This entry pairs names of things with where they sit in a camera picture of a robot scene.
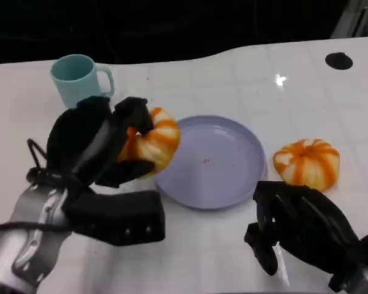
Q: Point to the black round table grommet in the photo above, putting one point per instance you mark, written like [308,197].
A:
[338,60]

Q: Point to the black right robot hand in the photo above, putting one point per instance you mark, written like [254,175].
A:
[312,228]

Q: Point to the lilac plate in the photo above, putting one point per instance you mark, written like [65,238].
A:
[214,171]

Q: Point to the grey metal frame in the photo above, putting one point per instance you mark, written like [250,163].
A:
[360,18]

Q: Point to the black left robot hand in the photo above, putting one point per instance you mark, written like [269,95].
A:
[76,137]

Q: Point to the pale green mug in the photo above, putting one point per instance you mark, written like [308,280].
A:
[75,87]

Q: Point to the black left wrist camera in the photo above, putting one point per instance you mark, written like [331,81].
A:
[119,217]

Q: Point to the orange white toy bread roll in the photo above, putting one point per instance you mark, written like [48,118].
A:
[159,137]
[306,167]

